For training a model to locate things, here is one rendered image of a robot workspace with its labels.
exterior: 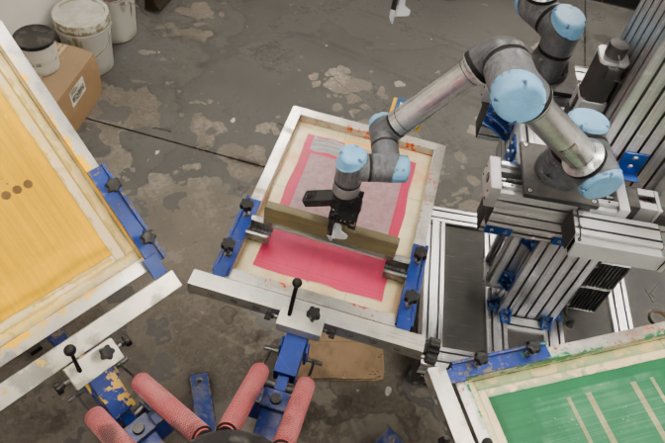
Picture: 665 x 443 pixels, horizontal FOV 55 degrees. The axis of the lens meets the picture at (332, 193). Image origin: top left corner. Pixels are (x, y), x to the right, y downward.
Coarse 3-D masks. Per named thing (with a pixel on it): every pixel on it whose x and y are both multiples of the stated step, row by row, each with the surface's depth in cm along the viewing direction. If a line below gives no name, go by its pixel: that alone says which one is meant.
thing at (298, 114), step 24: (288, 120) 235; (312, 120) 238; (336, 120) 238; (288, 144) 230; (408, 144) 235; (432, 144) 235; (264, 168) 218; (432, 168) 227; (264, 192) 212; (432, 192) 220; (264, 288) 188; (288, 288) 189; (360, 312) 187; (384, 312) 188
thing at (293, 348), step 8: (288, 336) 174; (296, 336) 174; (288, 344) 172; (296, 344) 172; (304, 344) 173; (280, 352) 171; (288, 352) 171; (296, 352) 171; (304, 352) 176; (280, 360) 169; (288, 360) 169; (296, 360) 170; (280, 368) 168; (288, 368) 168; (296, 368) 168; (288, 376) 167; (296, 376) 170
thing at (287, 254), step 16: (304, 144) 232; (304, 160) 227; (320, 160) 228; (304, 176) 223; (320, 176) 223; (288, 192) 217; (304, 192) 218; (304, 208) 214; (320, 208) 214; (272, 240) 204; (288, 240) 205; (304, 240) 205; (256, 256) 199; (272, 256) 200; (288, 256) 201; (304, 256) 201; (320, 256) 202; (288, 272) 197; (304, 272) 198; (320, 272) 198
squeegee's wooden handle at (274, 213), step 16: (272, 208) 188; (288, 208) 189; (288, 224) 191; (304, 224) 190; (320, 224) 188; (352, 224) 188; (336, 240) 191; (352, 240) 189; (368, 240) 188; (384, 240) 186; (384, 256) 191
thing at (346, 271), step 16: (368, 192) 221; (384, 192) 222; (400, 192) 223; (368, 208) 217; (384, 208) 218; (400, 208) 218; (368, 224) 212; (384, 224) 213; (400, 224) 214; (336, 256) 203; (352, 256) 203; (368, 256) 204; (336, 272) 199; (352, 272) 200; (368, 272) 200; (336, 288) 195; (352, 288) 196; (368, 288) 196; (384, 288) 197
